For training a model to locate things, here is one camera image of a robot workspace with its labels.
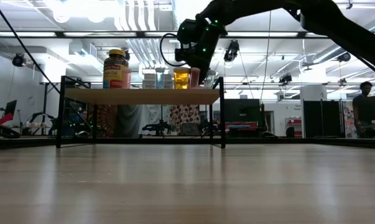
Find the white bottle with blue label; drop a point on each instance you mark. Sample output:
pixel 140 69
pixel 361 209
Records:
pixel 149 82

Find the overhead light bar frame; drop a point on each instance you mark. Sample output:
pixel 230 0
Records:
pixel 59 34

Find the white melatonin bottle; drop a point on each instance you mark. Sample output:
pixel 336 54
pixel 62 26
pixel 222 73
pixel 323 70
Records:
pixel 169 83

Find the black aluminium table frame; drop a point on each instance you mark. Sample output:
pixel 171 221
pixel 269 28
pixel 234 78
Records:
pixel 268 141

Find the grey hanging cloth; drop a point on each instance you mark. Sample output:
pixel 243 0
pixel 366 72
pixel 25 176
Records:
pixel 132 119

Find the wooden shelf with black frame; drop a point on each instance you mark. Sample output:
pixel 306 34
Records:
pixel 143 97

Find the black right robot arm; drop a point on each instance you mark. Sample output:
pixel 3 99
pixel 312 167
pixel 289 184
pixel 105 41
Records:
pixel 345 28

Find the black ceiling spotlight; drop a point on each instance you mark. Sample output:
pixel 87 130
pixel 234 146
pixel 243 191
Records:
pixel 127 56
pixel 344 57
pixel 18 59
pixel 231 51
pixel 285 78

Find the floral poster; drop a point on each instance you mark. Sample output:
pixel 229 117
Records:
pixel 348 118

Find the blue pill vial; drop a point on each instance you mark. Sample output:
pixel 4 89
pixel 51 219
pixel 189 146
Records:
pixel 160 79

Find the person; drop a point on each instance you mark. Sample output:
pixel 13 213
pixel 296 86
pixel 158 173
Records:
pixel 364 109

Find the small black tilted monitor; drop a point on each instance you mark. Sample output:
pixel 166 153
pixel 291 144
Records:
pixel 10 108

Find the dark orange patterned cloth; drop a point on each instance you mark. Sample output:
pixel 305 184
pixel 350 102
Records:
pixel 108 121

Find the black partition panel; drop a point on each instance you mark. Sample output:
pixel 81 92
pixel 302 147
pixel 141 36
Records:
pixel 313 118

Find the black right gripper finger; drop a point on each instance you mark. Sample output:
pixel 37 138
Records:
pixel 203 73

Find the black background machine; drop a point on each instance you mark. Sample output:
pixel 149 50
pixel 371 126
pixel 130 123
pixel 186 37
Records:
pixel 157 127

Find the white red patterned cloth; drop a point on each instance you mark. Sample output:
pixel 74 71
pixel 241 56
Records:
pixel 185 113

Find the amber fish oil bottle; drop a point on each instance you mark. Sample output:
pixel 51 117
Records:
pixel 114 73

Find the red and black device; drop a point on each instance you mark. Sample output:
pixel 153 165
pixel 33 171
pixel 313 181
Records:
pixel 3 119

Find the orange pill vial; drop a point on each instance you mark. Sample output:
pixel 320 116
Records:
pixel 181 80

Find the pink pill vial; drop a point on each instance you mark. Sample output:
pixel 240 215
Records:
pixel 128 79
pixel 194 77

